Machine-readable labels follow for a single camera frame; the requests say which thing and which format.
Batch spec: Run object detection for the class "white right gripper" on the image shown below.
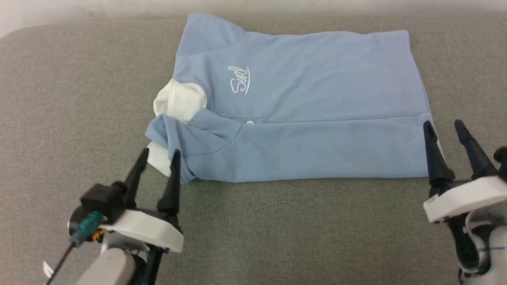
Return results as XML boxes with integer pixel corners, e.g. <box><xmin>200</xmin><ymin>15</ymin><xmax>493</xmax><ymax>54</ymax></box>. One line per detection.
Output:
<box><xmin>422</xmin><ymin>119</ymin><xmax>507</xmax><ymax>279</ymax></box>

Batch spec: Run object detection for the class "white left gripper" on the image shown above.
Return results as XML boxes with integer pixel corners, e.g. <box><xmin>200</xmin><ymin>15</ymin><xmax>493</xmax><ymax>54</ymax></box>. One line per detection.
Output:
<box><xmin>98</xmin><ymin>148</ymin><xmax>185</xmax><ymax>285</ymax></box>

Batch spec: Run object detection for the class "light blue polo shirt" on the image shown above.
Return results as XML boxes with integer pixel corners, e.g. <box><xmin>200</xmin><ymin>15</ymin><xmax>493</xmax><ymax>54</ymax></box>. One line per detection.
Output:
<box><xmin>145</xmin><ymin>12</ymin><xmax>445</xmax><ymax>185</ymax></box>

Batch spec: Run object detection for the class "grey fabric sofa cushion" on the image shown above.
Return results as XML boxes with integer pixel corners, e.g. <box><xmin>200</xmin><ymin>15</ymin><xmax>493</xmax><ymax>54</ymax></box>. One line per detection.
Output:
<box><xmin>0</xmin><ymin>12</ymin><xmax>507</xmax><ymax>285</ymax></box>

